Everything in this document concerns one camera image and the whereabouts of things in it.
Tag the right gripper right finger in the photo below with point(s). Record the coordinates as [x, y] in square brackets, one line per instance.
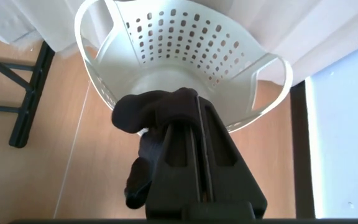
[238, 189]

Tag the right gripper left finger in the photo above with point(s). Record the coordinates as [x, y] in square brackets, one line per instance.
[160, 193]

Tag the black heap of clothes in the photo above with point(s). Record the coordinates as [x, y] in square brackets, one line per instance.
[141, 109]

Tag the white laundry basket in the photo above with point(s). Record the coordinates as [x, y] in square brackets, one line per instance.
[172, 77]

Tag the black clothes rack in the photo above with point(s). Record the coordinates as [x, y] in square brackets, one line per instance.
[30, 109]

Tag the beige curtain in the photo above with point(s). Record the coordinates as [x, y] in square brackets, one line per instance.
[322, 25]

